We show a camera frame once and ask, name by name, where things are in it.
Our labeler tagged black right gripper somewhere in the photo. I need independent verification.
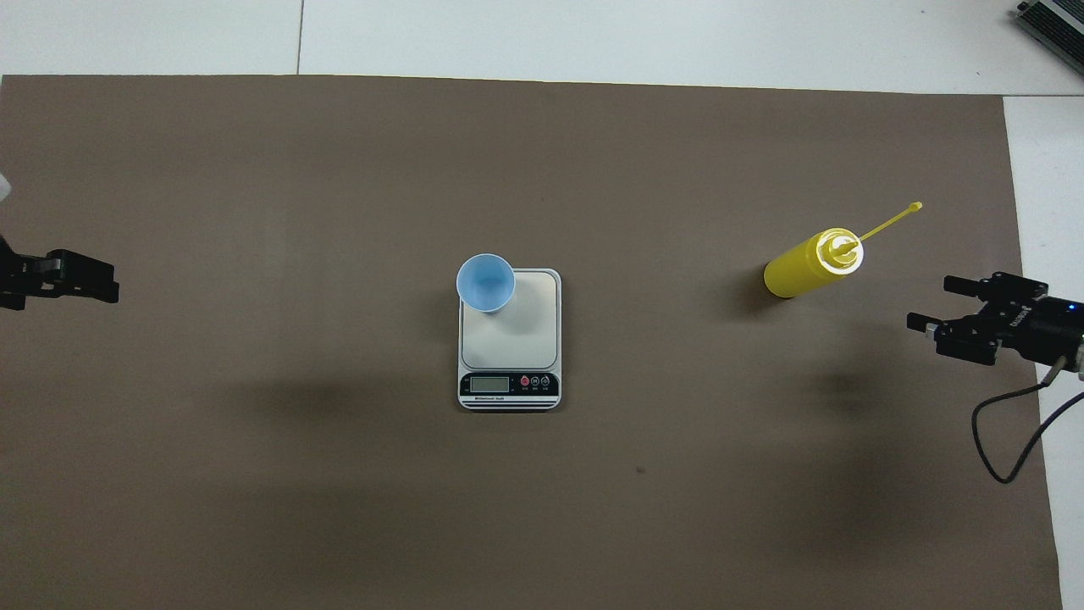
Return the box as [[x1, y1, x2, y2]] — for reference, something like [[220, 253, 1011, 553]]
[[906, 272, 1084, 370]]

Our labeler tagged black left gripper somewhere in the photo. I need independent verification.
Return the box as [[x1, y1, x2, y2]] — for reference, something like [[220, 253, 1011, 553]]
[[0, 233, 120, 313]]

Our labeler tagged yellow squeeze bottle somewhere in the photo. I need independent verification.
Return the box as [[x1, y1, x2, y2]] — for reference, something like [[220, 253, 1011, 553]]
[[763, 201, 924, 300]]

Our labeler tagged light blue plastic cup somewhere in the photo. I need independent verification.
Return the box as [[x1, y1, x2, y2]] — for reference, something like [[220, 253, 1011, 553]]
[[456, 253, 517, 315]]

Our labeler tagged silver digital kitchen scale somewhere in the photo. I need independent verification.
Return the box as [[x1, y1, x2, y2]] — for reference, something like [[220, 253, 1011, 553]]
[[457, 268, 562, 412]]

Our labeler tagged grey ribbed metal device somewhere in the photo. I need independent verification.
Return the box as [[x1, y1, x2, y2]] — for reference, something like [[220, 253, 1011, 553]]
[[1015, 0, 1084, 79]]

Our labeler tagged brown paper mat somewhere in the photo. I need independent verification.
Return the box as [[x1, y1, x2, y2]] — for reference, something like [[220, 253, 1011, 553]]
[[0, 75, 1064, 610]]

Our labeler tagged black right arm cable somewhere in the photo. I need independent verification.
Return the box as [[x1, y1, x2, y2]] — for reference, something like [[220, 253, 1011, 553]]
[[971, 356, 1084, 485]]

